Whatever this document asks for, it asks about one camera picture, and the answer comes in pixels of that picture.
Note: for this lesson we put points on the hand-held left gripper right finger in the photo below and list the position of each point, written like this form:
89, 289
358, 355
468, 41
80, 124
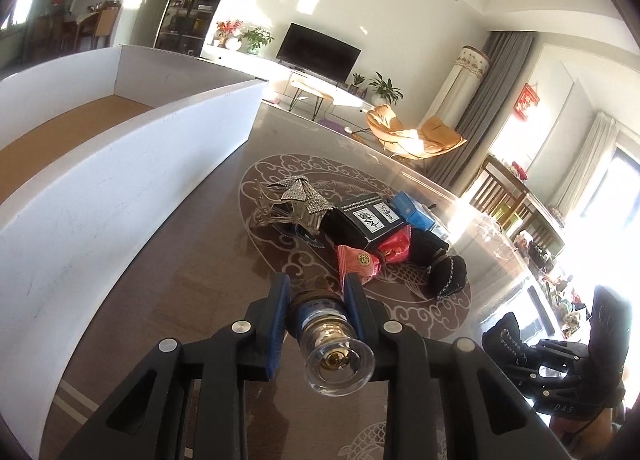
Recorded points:
356, 305

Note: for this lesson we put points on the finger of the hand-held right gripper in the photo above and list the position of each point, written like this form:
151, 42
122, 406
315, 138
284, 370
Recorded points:
505, 345
609, 325

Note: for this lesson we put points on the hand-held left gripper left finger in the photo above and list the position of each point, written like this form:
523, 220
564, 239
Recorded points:
280, 325

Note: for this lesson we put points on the red packet with gold seal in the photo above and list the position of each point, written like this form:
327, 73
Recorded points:
357, 262

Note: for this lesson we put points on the spray bottle with clear cap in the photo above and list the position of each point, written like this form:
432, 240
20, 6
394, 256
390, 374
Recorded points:
325, 345

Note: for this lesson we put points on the black printed box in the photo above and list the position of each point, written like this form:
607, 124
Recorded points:
367, 227

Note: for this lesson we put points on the black fabric pouch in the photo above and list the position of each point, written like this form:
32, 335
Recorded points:
445, 270

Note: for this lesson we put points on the silver rhinestone bow claw clip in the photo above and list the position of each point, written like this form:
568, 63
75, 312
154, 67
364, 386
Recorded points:
300, 195

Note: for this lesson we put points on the white cardboard box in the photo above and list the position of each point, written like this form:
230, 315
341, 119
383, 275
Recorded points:
100, 220

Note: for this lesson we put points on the dark patterned glass desktop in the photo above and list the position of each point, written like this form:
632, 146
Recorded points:
200, 290

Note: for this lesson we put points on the pile of small clutter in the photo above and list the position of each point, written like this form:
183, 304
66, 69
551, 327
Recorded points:
555, 285

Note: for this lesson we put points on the blue and white box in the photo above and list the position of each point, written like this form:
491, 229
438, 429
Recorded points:
412, 212

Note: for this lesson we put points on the brown slatted wooden chair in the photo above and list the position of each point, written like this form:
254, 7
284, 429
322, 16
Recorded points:
497, 195

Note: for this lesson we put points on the white sheer curtain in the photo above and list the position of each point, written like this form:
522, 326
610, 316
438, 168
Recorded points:
587, 165

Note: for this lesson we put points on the purple floor mat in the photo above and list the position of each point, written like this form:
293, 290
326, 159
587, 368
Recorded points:
334, 126

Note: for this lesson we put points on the orange lounge chair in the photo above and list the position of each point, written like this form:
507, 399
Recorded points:
442, 135
392, 127

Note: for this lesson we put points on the tall leafy potted plant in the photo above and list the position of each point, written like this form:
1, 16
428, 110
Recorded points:
385, 87

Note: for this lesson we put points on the wooden bench with hairpin legs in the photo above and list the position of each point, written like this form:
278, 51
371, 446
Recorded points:
310, 87

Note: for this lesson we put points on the small green potted plant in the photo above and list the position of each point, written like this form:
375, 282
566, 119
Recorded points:
358, 81

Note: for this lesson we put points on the grey curtain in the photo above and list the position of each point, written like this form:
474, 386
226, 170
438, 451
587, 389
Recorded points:
485, 105

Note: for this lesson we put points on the covered standing air conditioner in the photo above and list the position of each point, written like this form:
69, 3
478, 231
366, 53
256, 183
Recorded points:
465, 85

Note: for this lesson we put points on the black flat television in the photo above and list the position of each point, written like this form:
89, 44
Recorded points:
317, 52

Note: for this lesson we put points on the white television cabinet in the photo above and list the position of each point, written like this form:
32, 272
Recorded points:
260, 62

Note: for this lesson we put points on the bushy green potted plant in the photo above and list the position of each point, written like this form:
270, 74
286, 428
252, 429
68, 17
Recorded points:
256, 39

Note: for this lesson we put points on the vase of red flowers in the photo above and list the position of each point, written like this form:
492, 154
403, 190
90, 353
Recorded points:
229, 35

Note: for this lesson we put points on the light wooden dining chair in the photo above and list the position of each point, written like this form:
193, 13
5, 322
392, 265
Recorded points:
106, 25

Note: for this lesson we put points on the red wall hanging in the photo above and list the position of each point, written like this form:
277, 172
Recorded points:
527, 101

